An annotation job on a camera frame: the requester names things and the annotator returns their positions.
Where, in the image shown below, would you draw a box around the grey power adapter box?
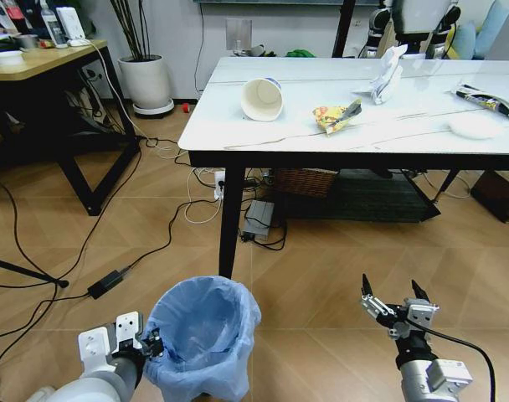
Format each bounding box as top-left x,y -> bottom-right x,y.
241,199 -> 277,243

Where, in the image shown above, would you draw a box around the white desktop device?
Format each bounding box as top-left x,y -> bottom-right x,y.
54,6 -> 90,48

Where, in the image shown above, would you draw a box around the white power strip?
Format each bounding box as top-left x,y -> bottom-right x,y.
212,168 -> 227,201

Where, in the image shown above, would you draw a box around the white cable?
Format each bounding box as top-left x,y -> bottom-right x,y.
85,39 -> 222,224

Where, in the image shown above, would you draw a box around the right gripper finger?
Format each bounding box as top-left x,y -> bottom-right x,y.
404,279 -> 441,332
357,273 -> 401,327

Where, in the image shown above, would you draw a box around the black floor cable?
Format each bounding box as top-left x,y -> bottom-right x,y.
0,137 -> 222,374

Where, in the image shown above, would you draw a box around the white table with black legs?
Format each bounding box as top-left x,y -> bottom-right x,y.
177,55 -> 509,281

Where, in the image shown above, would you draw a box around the brown cardboard box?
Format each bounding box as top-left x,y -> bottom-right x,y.
470,170 -> 509,224

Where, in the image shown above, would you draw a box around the crumpled white paper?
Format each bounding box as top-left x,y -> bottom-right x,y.
351,44 -> 408,106

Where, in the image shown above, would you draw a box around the wooden desk with black frame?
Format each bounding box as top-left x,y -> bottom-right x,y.
0,39 -> 143,218

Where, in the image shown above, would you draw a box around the black tripod leg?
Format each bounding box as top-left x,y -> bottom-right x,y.
0,255 -> 70,289

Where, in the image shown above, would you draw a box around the trash bin with blue bag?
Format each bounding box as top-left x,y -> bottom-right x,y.
143,275 -> 263,399

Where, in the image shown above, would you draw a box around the grey tape roll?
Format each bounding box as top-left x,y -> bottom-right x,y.
13,33 -> 39,51

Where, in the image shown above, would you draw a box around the white bowl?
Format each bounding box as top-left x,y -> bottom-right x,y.
0,49 -> 24,67

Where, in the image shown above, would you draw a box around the white paper cup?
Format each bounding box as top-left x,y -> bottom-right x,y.
239,76 -> 286,123

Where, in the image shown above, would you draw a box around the black and yellow wrapper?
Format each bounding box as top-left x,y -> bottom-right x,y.
452,83 -> 509,123

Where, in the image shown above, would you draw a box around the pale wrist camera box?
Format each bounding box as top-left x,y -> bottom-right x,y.
115,311 -> 146,351

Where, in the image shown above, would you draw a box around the black stand pole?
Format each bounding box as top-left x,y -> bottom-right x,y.
331,0 -> 357,59

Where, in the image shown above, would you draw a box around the yellow snack wrapper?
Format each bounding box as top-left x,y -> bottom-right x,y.
311,97 -> 363,137

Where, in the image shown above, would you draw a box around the dark plant stems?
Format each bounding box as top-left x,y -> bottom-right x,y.
109,0 -> 150,60

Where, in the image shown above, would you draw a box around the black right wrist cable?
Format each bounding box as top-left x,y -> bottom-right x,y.
420,325 -> 497,402

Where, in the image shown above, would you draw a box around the pale blue cushion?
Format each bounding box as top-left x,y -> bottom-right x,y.
450,0 -> 509,60

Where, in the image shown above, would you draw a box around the brown wicker basket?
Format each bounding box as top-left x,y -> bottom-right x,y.
272,167 -> 340,199

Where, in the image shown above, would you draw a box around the black and white robot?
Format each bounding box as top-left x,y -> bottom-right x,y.
357,0 -> 461,60

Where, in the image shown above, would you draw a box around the black power brick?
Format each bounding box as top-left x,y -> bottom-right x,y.
86,269 -> 126,301

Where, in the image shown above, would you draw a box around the white plant pot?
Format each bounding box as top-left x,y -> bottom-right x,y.
117,54 -> 176,119

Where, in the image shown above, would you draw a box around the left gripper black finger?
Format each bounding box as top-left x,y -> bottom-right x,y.
147,326 -> 167,359

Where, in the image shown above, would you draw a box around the silver metal wall plate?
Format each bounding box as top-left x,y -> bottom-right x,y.
225,18 -> 254,52

